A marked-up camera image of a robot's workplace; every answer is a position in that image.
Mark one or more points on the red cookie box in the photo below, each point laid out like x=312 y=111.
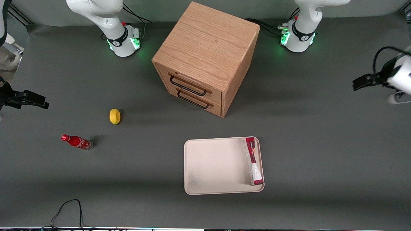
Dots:
x=254 y=160

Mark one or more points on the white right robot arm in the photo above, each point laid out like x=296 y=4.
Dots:
x=106 y=19

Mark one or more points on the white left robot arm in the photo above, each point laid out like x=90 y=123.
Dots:
x=303 y=29

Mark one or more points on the beige plastic tray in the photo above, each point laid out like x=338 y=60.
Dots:
x=215 y=165

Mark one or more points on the red cola bottle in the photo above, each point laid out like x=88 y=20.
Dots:
x=77 y=141

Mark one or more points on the yellow lemon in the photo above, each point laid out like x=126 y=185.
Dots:
x=114 y=116

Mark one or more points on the upper wooden drawer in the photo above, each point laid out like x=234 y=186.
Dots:
x=215 y=94

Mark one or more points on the wooden drawer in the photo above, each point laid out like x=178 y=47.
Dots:
x=215 y=94
x=212 y=107

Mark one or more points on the lower wooden drawer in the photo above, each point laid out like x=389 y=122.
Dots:
x=212 y=107

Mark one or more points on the wooden drawer cabinet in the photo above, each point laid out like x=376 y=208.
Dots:
x=208 y=41

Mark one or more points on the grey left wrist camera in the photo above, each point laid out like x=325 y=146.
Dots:
x=398 y=98

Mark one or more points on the black frame strut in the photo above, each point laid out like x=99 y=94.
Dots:
x=21 y=16

